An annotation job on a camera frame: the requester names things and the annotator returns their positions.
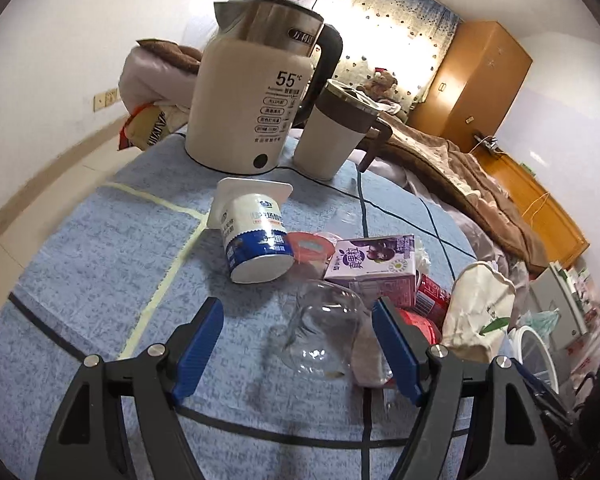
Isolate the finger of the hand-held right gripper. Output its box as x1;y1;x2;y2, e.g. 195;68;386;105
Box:
526;374;578;443

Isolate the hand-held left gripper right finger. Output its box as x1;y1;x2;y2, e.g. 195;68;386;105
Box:
371;296;563;480

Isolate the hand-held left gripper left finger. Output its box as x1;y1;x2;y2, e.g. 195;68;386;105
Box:
34;296;225;480

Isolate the white round trash bin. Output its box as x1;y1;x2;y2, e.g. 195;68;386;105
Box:
502;325;561;396

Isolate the white paper bag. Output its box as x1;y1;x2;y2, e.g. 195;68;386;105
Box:
441;261;517;363

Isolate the purple juice carton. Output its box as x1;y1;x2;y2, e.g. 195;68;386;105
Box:
323;234;418;311

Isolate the white and blue yogurt cup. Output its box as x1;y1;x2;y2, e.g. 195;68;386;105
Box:
206;177;295;285

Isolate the green printed plastic bag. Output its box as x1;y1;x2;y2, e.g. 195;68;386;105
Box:
522;307;561;336

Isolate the white nightstand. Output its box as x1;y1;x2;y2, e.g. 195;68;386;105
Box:
530;260;600;351

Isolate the clear jelly cup red lid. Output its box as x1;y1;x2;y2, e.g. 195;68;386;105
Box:
286;231;343;278

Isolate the blue checked tablecloth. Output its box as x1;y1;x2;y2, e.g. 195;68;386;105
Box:
0;127;481;480

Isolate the brown plush blanket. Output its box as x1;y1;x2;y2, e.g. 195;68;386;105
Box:
375;110;551;276

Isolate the wooden bed headboard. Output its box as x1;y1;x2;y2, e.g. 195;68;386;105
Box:
472;152;591;268

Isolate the white mug with brown lid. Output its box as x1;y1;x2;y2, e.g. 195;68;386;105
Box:
292;79;394;182

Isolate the yellow snack bag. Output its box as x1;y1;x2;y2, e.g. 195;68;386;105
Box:
117;102;181;151

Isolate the power strip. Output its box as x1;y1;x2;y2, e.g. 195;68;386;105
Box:
472;131;501;153

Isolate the cream electric kettle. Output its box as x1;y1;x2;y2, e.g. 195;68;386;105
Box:
184;0;344;177

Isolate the brown teddy bear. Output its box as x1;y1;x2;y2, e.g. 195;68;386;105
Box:
356;67;401;103

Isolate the folded bedding pile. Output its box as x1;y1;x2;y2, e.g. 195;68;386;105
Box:
120;39;203;116

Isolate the wooden wardrobe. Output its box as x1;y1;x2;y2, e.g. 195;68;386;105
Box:
410;21;533;151

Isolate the heart print curtain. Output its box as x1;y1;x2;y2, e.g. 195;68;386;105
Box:
312;0;462;111

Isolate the black power cord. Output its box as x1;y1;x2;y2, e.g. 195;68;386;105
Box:
275;162;368;241

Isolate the orange cable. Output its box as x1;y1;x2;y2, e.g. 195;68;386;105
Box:
525;192;551;221

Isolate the wall socket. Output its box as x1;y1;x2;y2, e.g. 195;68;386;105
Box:
92;89;118;113

